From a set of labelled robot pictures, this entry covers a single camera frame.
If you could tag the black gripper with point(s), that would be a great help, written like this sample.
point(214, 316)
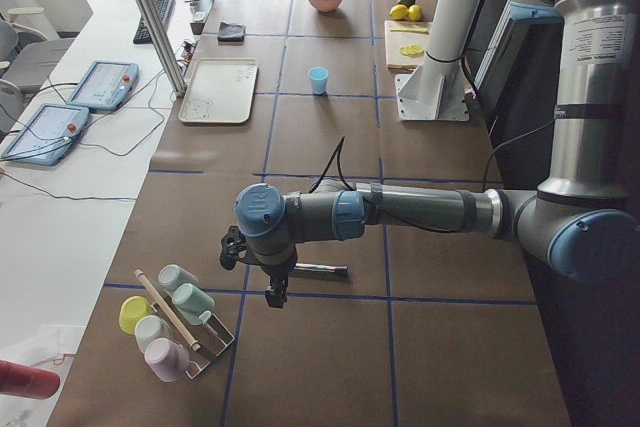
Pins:
point(278, 269)

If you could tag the steel muddler black tip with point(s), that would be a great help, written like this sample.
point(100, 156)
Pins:
point(306, 268)

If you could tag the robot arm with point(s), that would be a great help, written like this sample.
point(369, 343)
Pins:
point(574, 221)

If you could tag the mint green cup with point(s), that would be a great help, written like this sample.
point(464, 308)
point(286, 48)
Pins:
point(191, 302)

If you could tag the grey cup upper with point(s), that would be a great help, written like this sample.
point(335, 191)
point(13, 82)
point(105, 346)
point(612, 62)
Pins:
point(172, 276)

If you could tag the light blue cup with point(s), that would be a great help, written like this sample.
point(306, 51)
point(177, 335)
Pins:
point(318, 78)

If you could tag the pink cup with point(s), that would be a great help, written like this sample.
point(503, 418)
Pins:
point(167, 359)

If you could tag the white cup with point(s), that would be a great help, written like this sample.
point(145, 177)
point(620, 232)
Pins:
point(150, 328)

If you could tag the yellow cup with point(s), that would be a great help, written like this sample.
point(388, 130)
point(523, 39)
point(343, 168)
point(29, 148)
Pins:
point(132, 310)

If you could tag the yellow lemon left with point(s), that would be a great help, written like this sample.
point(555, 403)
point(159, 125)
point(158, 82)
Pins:
point(398, 12)

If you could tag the yellow lemon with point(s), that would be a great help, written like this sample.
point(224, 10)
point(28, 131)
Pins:
point(414, 13)
point(398, 12)

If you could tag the yellow lemon right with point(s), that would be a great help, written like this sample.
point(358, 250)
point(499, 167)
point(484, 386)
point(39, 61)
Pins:
point(414, 13)

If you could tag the wooden cutting board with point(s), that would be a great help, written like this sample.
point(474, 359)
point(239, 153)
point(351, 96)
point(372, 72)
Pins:
point(394, 40)

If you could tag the yellow plastic knife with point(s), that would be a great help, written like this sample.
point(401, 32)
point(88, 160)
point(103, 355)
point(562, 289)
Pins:
point(419, 30)

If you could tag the grey folded cloth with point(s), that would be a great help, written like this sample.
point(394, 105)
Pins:
point(231, 32)

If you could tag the lemon slices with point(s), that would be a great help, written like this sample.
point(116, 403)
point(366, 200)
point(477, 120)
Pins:
point(412, 50)

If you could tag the cream bear tray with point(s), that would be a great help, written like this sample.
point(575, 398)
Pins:
point(220, 91)

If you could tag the blue teach pendant far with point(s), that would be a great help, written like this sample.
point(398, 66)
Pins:
point(105, 85)

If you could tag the blue teach pendant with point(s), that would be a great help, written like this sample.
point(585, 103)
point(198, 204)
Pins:
point(48, 136)
point(105, 85)

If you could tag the red cylinder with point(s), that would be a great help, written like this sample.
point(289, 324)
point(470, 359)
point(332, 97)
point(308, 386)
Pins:
point(27, 381)

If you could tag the blue teach pendant near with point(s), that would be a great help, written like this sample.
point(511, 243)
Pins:
point(48, 136)

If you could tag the white wire cup rack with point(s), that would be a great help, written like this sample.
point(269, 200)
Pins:
point(215, 339)

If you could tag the wooden rack handle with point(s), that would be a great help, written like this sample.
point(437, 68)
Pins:
point(189, 338)

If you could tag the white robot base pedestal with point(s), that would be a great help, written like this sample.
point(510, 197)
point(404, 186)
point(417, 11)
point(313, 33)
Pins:
point(435, 89)

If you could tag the aluminium frame post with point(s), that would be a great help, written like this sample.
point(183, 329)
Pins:
point(162, 45)

